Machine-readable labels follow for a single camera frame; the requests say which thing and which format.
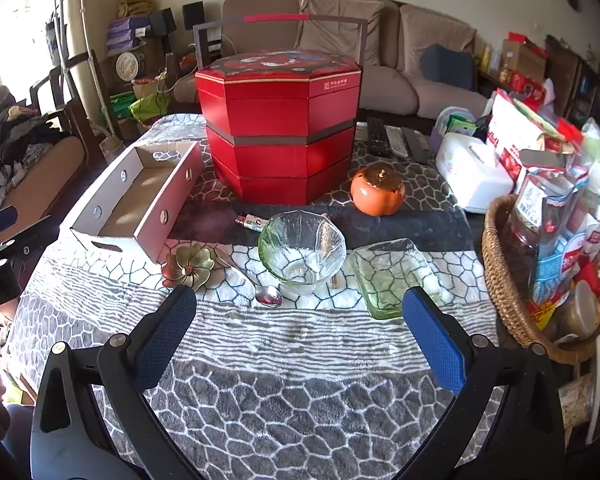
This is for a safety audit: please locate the orange pumpkin jar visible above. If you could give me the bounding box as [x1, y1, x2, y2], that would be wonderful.
[350, 162, 406, 217]

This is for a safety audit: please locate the dark wooden cabinet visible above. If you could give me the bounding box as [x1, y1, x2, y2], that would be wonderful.
[545, 35, 600, 121]

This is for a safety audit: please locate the grey white patterned blanket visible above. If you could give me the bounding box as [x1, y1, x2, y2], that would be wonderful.
[5, 112, 511, 480]

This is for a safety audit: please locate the dark wooden chair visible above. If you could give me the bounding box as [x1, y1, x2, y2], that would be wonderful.
[30, 50, 112, 141]

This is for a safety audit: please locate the white tissue box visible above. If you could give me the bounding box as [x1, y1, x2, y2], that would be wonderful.
[435, 132, 515, 213]

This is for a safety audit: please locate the brown sofa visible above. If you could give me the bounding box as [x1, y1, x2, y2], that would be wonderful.
[172, 0, 491, 121]

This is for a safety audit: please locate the green glass square dish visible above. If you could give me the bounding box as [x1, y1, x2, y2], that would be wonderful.
[349, 238, 443, 321]

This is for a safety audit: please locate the grey remote control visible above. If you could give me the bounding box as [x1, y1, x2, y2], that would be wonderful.
[401, 127, 431, 165]

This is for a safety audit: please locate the black remote control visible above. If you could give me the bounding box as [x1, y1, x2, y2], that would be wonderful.
[366, 117, 391, 157]

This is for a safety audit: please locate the round cookie tin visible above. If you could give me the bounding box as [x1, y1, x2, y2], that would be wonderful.
[115, 51, 147, 83]

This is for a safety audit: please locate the black speaker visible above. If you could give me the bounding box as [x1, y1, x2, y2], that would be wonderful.
[182, 1, 206, 31]
[150, 8, 176, 38]

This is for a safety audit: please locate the green plastic bag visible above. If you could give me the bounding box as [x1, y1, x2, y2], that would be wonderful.
[128, 92, 171, 123]

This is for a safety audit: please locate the metal spoon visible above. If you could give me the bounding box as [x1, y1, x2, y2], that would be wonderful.
[214, 247, 284, 308]

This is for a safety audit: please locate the wicker basket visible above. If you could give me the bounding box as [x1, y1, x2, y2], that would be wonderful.
[481, 194, 600, 363]

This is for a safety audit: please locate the red octagonal tiered box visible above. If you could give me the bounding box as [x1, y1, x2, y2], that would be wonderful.
[193, 12, 368, 207]

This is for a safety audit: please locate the armchair with clothes pile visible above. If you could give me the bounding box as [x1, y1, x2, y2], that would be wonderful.
[0, 85, 86, 211]

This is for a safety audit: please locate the stack of purple boxes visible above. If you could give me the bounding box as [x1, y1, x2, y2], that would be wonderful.
[105, 16, 148, 56]

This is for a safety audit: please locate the white remote control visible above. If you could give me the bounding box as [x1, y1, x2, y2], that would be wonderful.
[384, 125, 410, 158]

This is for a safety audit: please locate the lavender storage container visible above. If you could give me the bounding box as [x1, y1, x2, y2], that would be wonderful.
[430, 106, 476, 148]

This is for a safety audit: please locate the incense stick tube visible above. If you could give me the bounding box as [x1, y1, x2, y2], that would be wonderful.
[320, 212, 340, 289]

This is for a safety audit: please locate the blue cushion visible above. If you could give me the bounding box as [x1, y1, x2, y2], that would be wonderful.
[421, 44, 476, 83]

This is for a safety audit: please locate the white pole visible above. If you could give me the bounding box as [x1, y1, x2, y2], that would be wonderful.
[77, 0, 116, 136]

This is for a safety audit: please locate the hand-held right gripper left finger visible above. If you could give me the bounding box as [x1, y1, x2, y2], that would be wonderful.
[29, 285, 203, 480]

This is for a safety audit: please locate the brown cardboard carton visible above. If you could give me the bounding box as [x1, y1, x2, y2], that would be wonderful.
[500, 37, 548, 78]

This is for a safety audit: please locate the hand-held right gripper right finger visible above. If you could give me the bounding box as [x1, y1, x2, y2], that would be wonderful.
[395, 285, 567, 480]

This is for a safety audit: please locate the white cardboard box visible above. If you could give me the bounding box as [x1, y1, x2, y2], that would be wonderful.
[60, 140, 204, 263]

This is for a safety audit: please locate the clear glass bowl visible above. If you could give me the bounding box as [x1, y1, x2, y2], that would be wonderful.
[257, 210, 347, 297]

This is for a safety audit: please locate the clear blue printed bag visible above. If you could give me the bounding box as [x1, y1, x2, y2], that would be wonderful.
[512, 150, 591, 311]

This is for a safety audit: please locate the brown sofa back cushion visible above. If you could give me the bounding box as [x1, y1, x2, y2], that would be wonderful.
[400, 4, 478, 78]
[295, 0, 386, 66]

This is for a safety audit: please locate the brass flower dish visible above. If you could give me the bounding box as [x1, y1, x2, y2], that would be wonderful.
[161, 242, 216, 291]

